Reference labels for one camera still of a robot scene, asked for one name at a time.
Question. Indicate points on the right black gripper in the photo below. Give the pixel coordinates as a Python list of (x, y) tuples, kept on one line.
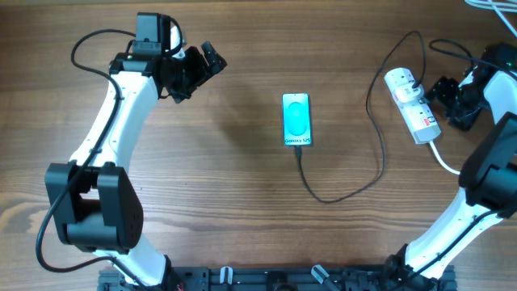
[(441, 89)]

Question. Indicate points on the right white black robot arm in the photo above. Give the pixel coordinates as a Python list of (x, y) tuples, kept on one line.
[(487, 180)]

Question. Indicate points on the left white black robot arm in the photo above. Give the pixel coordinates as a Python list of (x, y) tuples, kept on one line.
[(93, 204)]

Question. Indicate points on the white charger plug adapter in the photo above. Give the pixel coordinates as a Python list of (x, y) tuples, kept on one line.
[(407, 93)]

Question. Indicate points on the white power strip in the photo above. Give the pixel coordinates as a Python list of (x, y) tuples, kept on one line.
[(417, 115)]

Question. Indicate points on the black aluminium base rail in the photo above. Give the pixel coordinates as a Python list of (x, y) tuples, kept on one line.
[(363, 277)]

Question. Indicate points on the turquoise Galaxy smartphone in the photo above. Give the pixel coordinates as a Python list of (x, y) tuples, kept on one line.
[(297, 119)]

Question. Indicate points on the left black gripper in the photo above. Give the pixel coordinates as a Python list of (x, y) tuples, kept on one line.
[(201, 72)]

